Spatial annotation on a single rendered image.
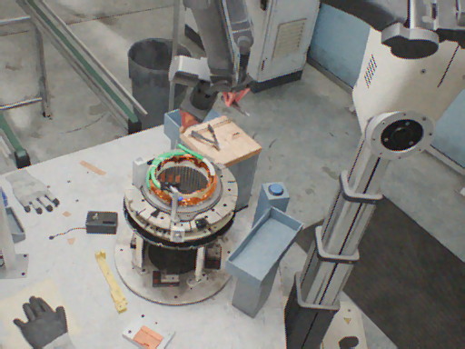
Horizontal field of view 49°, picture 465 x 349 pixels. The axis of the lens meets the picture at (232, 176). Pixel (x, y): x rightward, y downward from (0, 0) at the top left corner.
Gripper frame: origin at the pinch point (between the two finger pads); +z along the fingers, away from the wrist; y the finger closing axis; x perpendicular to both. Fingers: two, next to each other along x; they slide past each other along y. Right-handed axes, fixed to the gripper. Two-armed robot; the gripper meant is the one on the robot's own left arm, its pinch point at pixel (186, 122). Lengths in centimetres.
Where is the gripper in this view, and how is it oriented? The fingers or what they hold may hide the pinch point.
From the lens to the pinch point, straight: 133.0
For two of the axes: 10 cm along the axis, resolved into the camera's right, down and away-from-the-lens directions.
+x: 8.3, 5.5, 1.0
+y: -3.6, 6.7, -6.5
